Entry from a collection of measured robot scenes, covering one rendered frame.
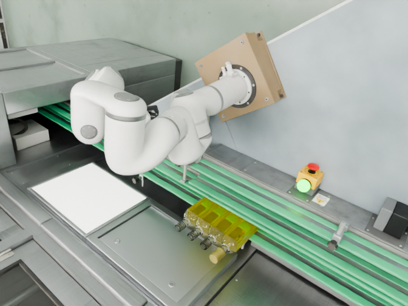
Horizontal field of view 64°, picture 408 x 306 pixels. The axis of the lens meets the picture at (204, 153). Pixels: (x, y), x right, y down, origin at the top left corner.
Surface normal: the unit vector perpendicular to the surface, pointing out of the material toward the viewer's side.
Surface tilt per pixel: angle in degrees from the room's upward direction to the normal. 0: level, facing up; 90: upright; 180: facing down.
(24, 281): 90
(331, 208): 90
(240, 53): 5
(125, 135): 52
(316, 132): 0
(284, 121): 0
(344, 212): 90
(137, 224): 90
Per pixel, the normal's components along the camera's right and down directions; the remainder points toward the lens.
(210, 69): -0.60, 0.41
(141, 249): 0.11, -0.87
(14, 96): 0.78, 0.38
